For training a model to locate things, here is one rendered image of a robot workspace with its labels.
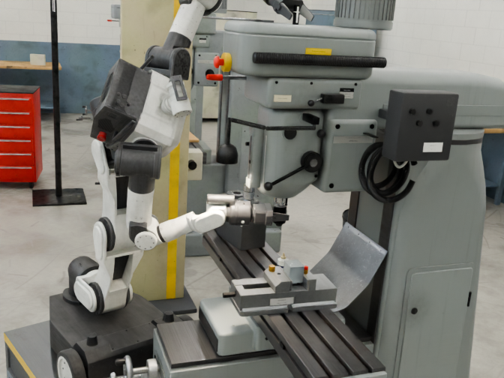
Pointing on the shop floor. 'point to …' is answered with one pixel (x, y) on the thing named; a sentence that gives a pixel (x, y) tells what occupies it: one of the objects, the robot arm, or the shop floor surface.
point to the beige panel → (176, 192)
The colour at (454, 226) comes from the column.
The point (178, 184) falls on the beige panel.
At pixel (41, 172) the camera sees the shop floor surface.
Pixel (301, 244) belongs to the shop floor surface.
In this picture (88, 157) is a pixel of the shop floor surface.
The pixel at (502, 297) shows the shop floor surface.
